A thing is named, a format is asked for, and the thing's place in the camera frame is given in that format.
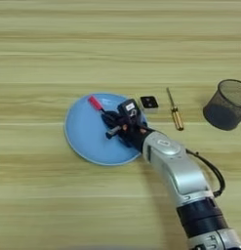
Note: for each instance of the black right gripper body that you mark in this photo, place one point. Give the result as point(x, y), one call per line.
point(135, 133)

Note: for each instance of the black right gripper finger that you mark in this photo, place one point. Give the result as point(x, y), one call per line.
point(109, 118)
point(112, 131)

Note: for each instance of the red marker pen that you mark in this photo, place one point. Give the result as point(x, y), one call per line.
point(95, 102)

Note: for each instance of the small black white cube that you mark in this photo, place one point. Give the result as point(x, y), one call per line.
point(149, 102)

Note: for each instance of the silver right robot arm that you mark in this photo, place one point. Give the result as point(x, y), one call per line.
point(187, 175)

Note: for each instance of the black box white label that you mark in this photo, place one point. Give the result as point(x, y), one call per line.
point(128, 109)

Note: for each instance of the blue round plate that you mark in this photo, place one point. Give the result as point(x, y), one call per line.
point(83, 140)

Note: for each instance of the black mesh pen cup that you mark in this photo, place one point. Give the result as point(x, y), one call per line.
point(222, 114)

